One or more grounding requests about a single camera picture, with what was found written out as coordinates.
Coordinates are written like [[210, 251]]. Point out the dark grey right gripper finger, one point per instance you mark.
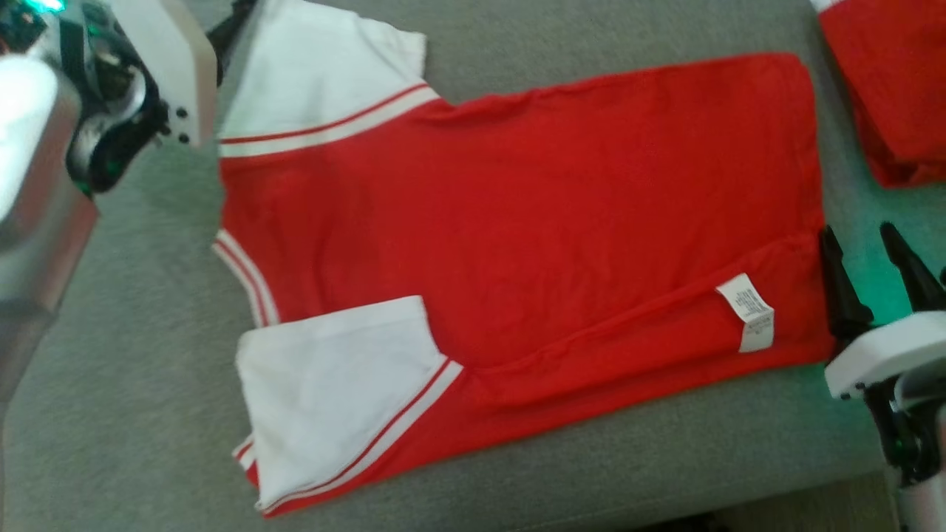
[[846, 310], [924, 292]]

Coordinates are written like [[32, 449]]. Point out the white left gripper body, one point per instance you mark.
[[177, 66]]

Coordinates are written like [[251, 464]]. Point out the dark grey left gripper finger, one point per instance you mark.
[[230, 26]]

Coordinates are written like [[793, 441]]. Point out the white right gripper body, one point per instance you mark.
[[887, 347]]

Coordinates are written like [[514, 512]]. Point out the red T-shirt with white sleeves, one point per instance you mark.
[[554, 222]]

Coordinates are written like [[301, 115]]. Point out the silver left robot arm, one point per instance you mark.
[[37, 185]]

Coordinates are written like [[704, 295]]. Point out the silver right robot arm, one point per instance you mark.
[[924, 510]]

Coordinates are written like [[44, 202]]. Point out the red shorts with white stripe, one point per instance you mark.
[[894, 89]]

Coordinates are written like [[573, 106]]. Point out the grey fabric sofa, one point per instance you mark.
[[148, 443]]

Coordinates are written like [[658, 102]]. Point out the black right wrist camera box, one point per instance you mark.
[[898, 436]]

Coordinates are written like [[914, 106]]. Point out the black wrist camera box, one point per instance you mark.
[[898, 436], [111, 148]]

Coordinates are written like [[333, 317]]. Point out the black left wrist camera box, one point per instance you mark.
[[111, 148]]

